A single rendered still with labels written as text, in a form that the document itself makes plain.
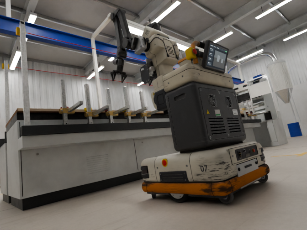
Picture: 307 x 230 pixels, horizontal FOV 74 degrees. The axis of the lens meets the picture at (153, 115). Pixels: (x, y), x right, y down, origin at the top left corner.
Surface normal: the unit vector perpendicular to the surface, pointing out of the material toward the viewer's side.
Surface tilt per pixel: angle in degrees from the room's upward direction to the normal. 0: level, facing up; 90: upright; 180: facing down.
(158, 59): 90
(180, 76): 90
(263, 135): 90
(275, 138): 90
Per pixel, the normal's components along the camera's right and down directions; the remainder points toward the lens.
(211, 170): -0.74, 0.00
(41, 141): 0.65, -0.24
